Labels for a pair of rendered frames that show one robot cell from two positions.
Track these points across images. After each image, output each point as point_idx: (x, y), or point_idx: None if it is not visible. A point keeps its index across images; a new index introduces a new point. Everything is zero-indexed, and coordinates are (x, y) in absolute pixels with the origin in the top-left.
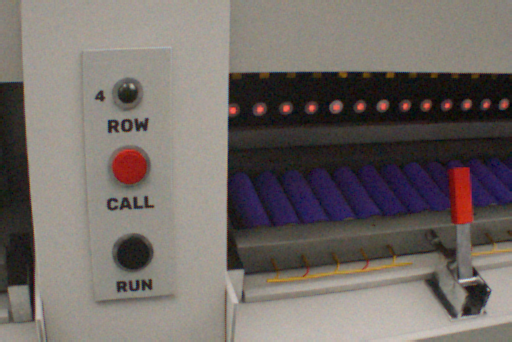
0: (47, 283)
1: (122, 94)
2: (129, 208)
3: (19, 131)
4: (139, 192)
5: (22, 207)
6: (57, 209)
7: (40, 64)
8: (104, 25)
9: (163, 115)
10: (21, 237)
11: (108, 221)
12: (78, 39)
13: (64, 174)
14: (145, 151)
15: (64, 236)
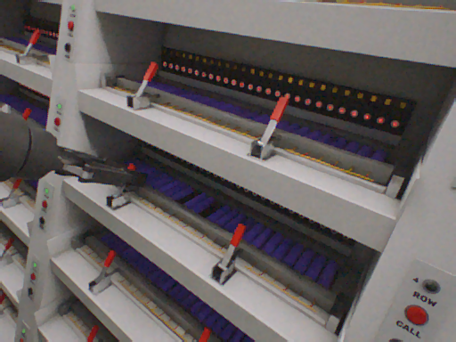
0: (351, 331)
1: (427, 286)
2: (407, 330)
3: (362, 247)
4: (416, 328)
5: (348, 278)
6: (371, 308)
7: (393, 252)
8: (432, 253)
9: (445, 305)
10: (345, 296)
11: (394, 328)
12: (416, 252)
13: (382, 297)
14: (427, 313)
15: (369, 320)
